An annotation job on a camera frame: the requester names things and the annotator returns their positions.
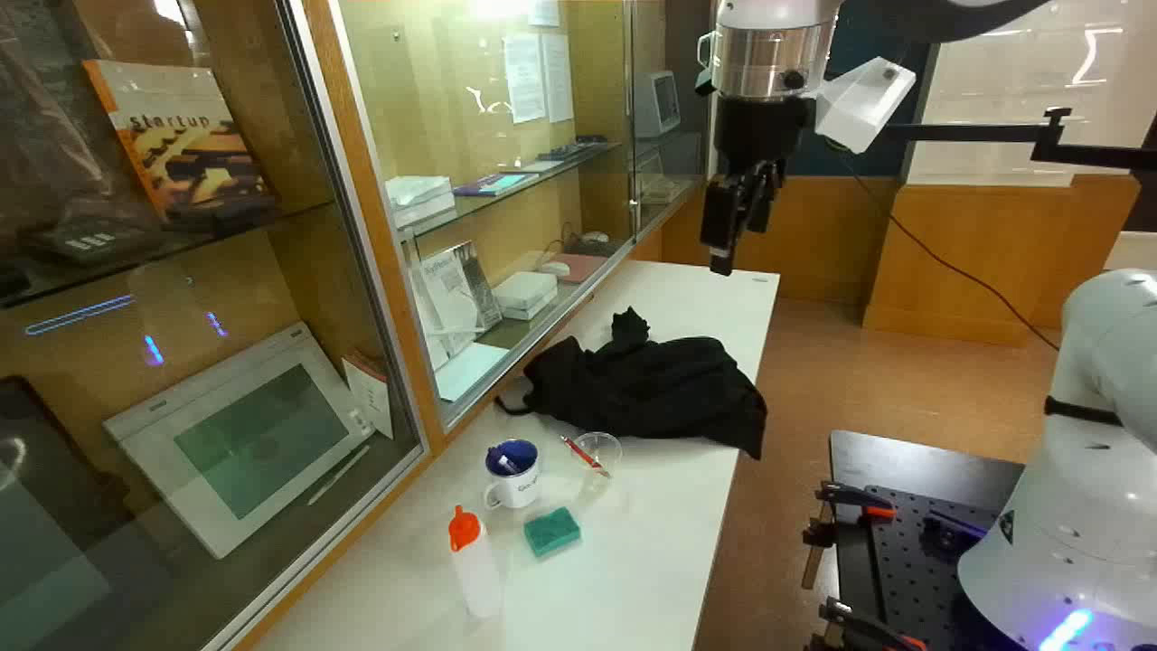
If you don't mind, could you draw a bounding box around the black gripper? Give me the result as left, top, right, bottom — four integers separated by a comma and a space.
701, 89, 820, 277

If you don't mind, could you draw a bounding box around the green sponge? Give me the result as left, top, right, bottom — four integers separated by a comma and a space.
519, 506, 584, 561

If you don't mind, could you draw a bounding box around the white grey small device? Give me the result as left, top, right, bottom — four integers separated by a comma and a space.
633, 69, 686, 145

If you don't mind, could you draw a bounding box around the black cloth jacket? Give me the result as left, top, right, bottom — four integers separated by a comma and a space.
490, 304, 768, 463

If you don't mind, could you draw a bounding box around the white posted paper sheet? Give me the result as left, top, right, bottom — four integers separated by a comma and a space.
538, 24, 578, 125
500, 29, 553, 125

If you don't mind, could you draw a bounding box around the blue flat book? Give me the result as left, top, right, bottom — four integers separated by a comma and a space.
451, 169, 533, 201

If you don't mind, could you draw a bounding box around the clear drinking glass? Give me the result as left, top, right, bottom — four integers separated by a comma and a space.
567, 427, 624, 486

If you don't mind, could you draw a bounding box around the red pen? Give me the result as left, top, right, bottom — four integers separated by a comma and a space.
567, 434, 609, 482

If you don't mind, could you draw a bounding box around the white standing booklet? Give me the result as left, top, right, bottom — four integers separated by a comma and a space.
410, 243, 488, 365

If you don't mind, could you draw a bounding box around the pale blue paper sheet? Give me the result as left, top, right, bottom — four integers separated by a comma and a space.
431, 340, 513, 405

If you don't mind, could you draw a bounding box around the white flat box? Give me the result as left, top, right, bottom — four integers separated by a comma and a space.
380, 174, 460, 233

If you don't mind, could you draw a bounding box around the black perforated robot table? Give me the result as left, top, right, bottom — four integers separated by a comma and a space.
823, 427, 1027, 651

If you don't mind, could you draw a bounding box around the small white card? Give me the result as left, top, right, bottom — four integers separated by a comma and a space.
338, 347, 396, 440

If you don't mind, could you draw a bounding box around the white bottle orange cap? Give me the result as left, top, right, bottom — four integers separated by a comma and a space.
444, 501, 503, 621

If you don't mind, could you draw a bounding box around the white framed green panel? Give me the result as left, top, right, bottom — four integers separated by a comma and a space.
102, 321, 375, 563

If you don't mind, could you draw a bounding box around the orange patterned book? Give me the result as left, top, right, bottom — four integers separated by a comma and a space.
81, 59, 274, 227

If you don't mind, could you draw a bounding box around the dark calculator device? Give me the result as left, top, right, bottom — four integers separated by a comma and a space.
27, 213, 163, 266

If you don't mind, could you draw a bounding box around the thin black cable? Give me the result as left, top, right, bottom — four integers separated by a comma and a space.
885, 178, 1065, 354

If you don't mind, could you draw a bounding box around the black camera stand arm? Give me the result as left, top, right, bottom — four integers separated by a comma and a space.
880, 104, 1157, 174

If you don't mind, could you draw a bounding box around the black clamp orange handle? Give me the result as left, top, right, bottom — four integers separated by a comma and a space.
801, 593, 932, 651
801, 477, 903, 593

